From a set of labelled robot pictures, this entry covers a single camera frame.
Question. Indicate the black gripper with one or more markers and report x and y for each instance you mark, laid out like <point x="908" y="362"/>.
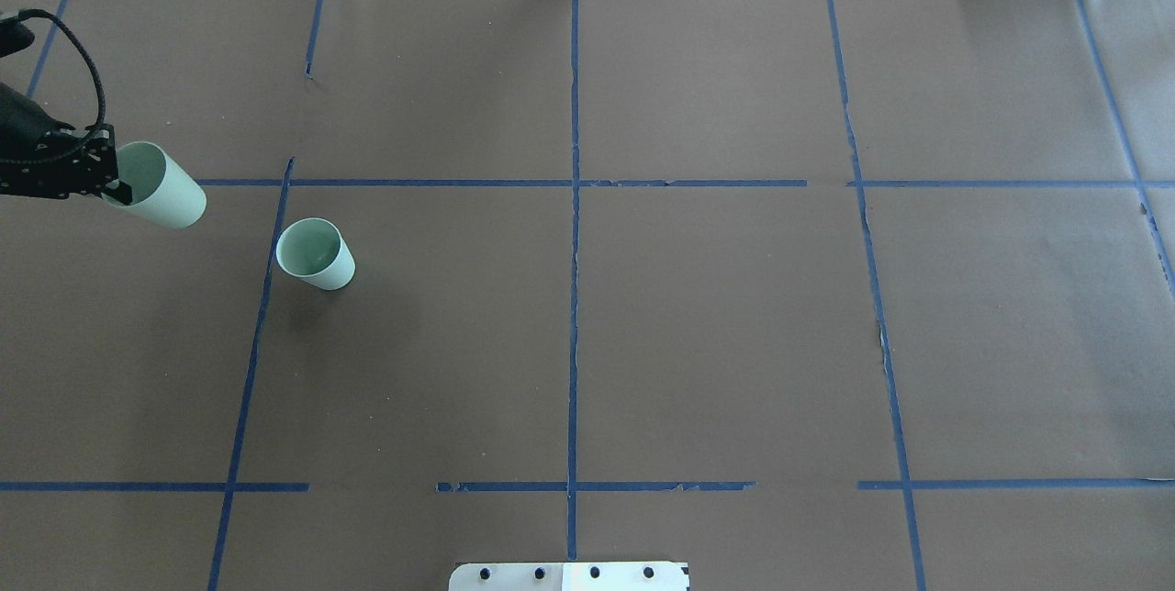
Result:
<point x="20" y="126"/>

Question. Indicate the pale green cup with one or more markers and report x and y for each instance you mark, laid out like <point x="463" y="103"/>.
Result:
<point x="160" y="190"/>
<point x="314" y="251"/>

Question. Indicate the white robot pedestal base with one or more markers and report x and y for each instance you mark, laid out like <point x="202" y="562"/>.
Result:
<point x="622" y="575"/>

